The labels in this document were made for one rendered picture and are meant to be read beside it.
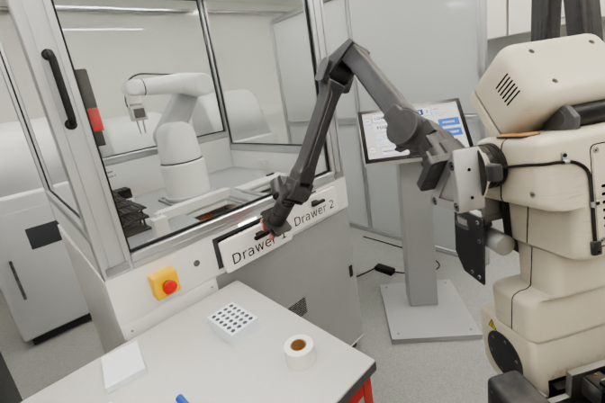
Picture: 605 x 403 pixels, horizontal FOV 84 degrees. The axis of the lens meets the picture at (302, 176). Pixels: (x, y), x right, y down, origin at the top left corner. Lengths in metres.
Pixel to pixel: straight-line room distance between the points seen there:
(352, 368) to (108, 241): 0.70
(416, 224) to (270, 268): 0.92
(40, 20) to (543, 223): 1.15
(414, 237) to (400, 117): 1.31
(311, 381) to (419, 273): 1.36
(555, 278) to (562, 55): 0.41
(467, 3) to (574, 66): 1.70
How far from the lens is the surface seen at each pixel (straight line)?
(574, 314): 0.90
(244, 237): 1.18
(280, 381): 0.87
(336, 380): 0.85
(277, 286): 1.41
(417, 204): 1.91
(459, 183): 0.64
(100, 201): 1.04
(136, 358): 1.06
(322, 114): 1.00
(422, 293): 2.18
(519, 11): 4.03
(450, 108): 1.90
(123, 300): 1.13
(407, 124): 0.72
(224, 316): 1.04
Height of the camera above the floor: 1.37
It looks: 15 degrees down
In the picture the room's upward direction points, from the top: 9 degrees counter-clockwise
